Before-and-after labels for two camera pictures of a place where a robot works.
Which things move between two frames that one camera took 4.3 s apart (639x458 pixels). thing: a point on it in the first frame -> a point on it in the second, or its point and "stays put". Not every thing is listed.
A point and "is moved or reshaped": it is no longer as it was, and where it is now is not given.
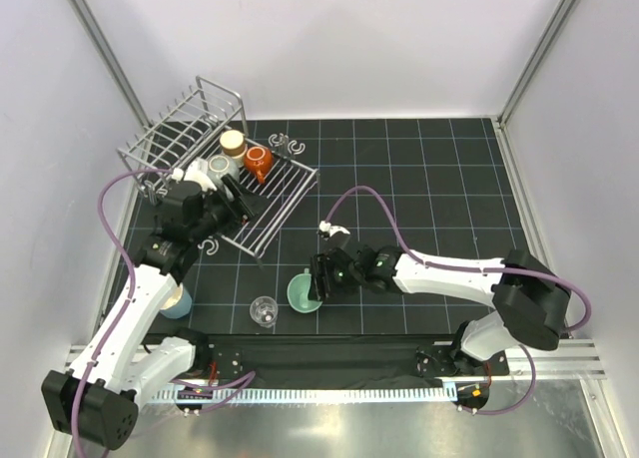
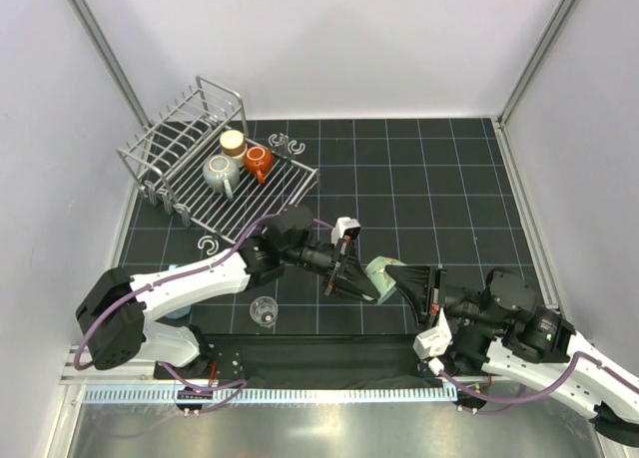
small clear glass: [264, 311] stays put
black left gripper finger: [236, 194] -> [355, 270]
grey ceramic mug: [222, 165] stays put
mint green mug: [298, 293] is moved or reshaped
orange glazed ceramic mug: [259, 161] stays put
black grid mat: [439, 189] stays put
